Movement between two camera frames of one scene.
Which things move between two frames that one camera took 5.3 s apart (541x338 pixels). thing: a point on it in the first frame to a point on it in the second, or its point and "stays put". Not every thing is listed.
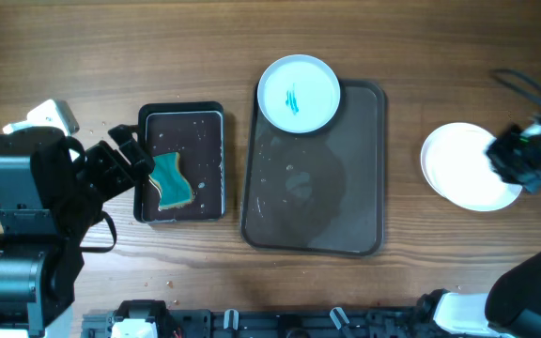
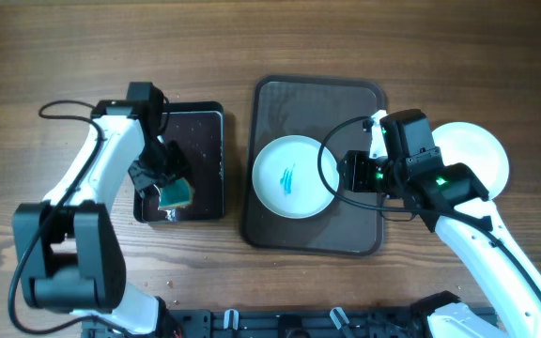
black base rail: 416,322 stays put
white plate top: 299,93 to 286,177
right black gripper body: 521,160 to 374,176
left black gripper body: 103,176 to 158,163
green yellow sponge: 174,187 stays put
